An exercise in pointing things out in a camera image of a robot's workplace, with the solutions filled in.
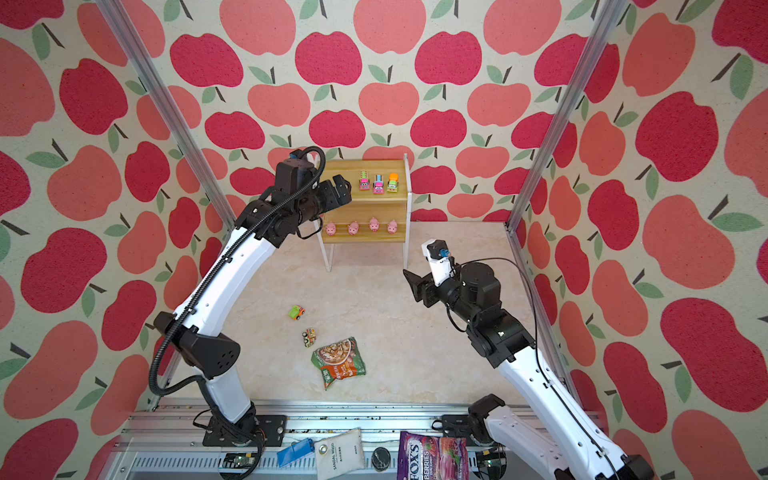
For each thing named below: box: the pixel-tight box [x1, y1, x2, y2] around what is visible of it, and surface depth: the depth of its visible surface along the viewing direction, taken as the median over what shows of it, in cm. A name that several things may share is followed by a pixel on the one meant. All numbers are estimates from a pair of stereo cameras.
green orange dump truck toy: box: [288, 305, 306, 321], surface depth 95 cm
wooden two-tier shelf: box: [313, 153, 413, 272], surface depth 95 cm
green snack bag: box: [311, 336, 366, 391], surface depth 86 cm
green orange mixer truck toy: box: [386, 172, 399, 193], surface depth 85 cm
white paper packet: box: [314, 427, 365, 480], surface depth 72 cm
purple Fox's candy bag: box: [397, 431, 470, 480], surface depth 70 cm
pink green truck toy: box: [358, 170, 371, 191], surface depth 86 cm
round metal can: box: [371, 446, 391, 471], surface depth 64 cm
